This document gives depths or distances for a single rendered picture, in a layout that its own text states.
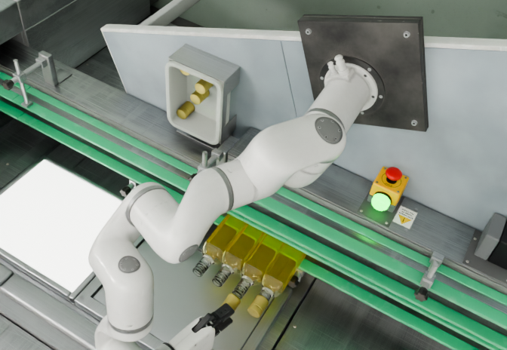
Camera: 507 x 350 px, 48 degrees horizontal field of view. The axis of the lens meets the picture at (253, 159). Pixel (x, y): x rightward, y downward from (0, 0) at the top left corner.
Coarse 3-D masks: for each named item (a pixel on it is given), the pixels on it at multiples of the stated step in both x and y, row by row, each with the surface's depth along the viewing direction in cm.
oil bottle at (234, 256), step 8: (248, 224) 150; (240, 232) 148; (248, 232) 148; (256, 232) 148; (264, 232) 150; (232, 240) 147; (240, 240) 146; (248, 240) 147; (256, 240) 147; (232, 248) 144; (240, 248) 145; (248, 248) 145; (224, 256) 143; (232, 256) 143; (240, 256) 143; (224, 264) 143; (232, 264) 142; (240, 264) 142; (232, 272) 144
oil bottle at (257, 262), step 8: (264, 240) 147; (272, 240) 148; (256, 248) 145; (264, 248) 146; (272, 248) 146; (280, 248) 147; (248, 256) 144; (256, 256) 144; (264, 256) 144; (272, 256) 144; (248, 264) 142; (256, 264) 142; (264, 264) 142; (248, 272) 141; (256, 272) 141; (264, 272) 142; (256, 280) 141
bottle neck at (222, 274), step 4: (224, 268) 142; (228, 268) 142; (220, 272) 141; (224, 272) 141; (228, 272) 142; (216, 276) 140; (220, 276) 140; (224, 276) 141; (228, 276) 142; (212, 280) 141; (216, 280) 140; (220, 280) 140; (224, 280) 140; (216, 284) 141; (220, 284) 140
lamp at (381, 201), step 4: (376, 192) 138; (380, 192) 137; (384, 192) 137; (376, 196) 137; (380, 196) 136; (384, 196) 136; (388, 196) 137; (372, 200) 138; (376, 200) 136; (380, 200) 136; (384, 200) 136; (388, 200) 136; (372, 204) 138; (376, 204) 137; (380, 204) 136; (384, 204) 136; (388, 204) 136; (376, 208) 138; (380, 208) 137; (384, 208) 137
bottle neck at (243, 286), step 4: (244, 280) 140; (248, 280) 141; (240, 284) 140; (244, 284) 140; (248, 284) 140; (236, 288) 139; (240, 288) 139; (244, 288) 139; (248, 288) 141; (232, 292) 139; (236, 292) 138; (240, 292) 138; (244, 292) 139; (240, 296) 139
